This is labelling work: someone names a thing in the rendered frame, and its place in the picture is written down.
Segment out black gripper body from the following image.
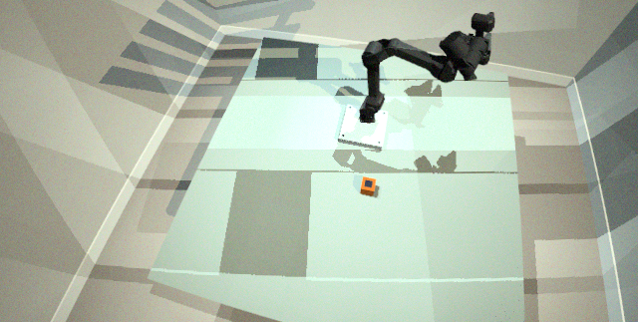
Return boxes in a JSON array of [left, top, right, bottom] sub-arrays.
[[469, 13, 495, 65]]

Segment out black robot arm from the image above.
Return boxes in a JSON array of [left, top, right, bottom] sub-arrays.
[[359, 31, 480, 123]]

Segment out orange block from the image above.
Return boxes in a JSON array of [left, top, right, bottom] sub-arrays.
[[360, 177, 376, 196]]

